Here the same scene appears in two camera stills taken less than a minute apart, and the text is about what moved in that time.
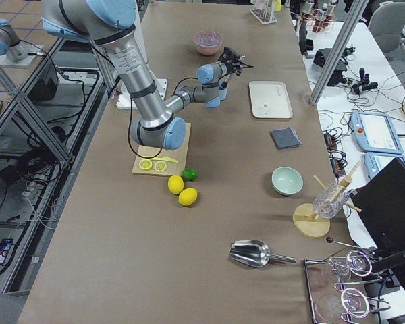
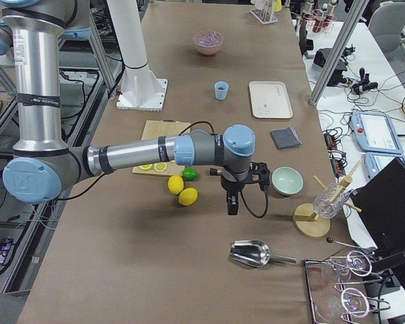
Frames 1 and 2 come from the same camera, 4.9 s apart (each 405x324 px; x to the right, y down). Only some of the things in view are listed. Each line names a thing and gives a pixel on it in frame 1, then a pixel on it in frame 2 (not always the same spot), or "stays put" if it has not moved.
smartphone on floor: (1, 253) stays put
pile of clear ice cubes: (208, 38) stays put
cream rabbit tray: (270, 100) stays put
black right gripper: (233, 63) -> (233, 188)
